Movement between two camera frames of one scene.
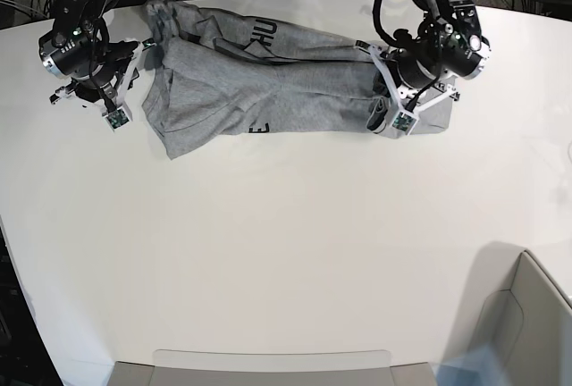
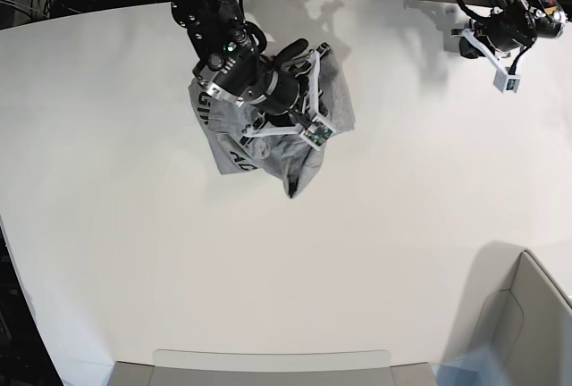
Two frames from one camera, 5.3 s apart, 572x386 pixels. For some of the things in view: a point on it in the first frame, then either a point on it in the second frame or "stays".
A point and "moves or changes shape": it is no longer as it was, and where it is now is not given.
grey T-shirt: [216, 74] moves or changes shape
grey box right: [521, 310] stays
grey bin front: [273, 367] stays
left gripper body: [103, 81] → [277, 89]
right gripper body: [415, 68] → [504, 29]
